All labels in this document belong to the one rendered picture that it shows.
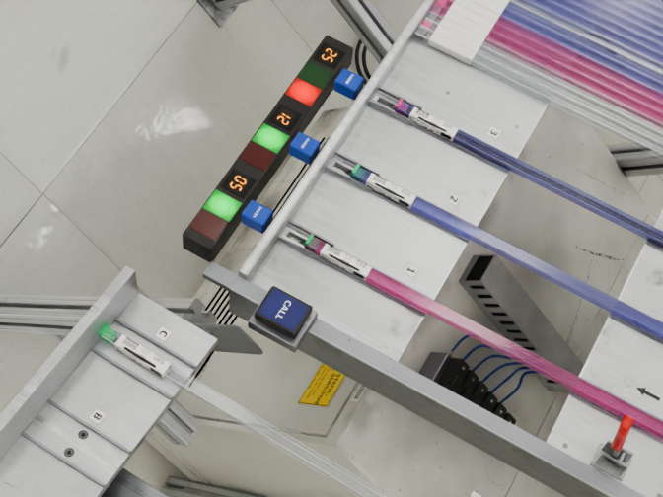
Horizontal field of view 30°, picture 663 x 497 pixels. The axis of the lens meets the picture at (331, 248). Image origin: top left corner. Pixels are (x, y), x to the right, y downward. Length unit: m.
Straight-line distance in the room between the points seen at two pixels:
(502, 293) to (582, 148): 0.33
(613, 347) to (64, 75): 1.08
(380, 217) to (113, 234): 0.79
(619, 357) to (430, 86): 0.41
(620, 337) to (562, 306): 0.52
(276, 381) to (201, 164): 0.57
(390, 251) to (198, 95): 0.90
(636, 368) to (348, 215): 0.37
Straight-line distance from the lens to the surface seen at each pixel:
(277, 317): 1.33
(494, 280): 1.76
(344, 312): 1.38
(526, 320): 1.81
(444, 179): 1.48
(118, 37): 2.18
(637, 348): 1.43
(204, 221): 1.44
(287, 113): 1.52
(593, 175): 2.01
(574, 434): 1.37
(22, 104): 2.07
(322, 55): 1.57
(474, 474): 1.81
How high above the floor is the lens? 1.84
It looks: 49 degrees down
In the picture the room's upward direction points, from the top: 88 degrees clockwise
